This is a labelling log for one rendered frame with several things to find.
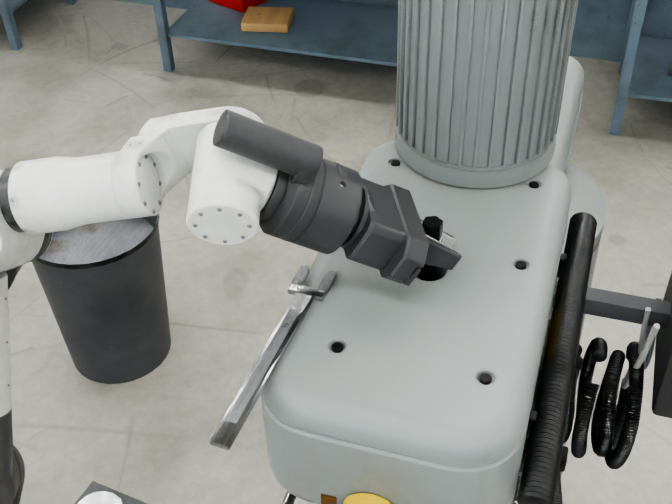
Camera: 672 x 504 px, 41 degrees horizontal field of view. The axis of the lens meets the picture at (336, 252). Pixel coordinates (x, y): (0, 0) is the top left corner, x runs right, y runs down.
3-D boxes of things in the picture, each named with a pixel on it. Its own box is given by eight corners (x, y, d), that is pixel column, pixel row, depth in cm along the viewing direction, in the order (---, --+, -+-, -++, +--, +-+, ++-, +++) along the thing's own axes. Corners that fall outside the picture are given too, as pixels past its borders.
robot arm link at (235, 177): (279, 273, 87) (169, 238, 82) (285, 186, 93) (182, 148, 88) (339, 215, 79) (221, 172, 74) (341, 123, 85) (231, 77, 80)
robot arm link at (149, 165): (269, 215, 84) (135, 232, 87) (274, 142, 89) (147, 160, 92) (248, 172, 79) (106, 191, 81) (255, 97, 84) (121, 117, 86)
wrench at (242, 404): (239, 454, 78) (238, 448, 77) (198, 442, 79) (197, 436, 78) (336, 277, 95) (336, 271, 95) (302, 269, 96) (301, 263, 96)
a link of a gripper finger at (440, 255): (447, 270, 95) (398, 252, 92) (464, 248, 93) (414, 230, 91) (450, 280, 94) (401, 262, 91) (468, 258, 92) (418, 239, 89)
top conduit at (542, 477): (550, 521, 85) (555, 499, 83) (506, 510, 86) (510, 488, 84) (594, 234, 118) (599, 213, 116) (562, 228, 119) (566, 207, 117)
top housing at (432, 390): (503, 562, 87) (521, 460, 77) (251, 496, 93) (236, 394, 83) (561, 258, 121) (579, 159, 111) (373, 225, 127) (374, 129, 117)
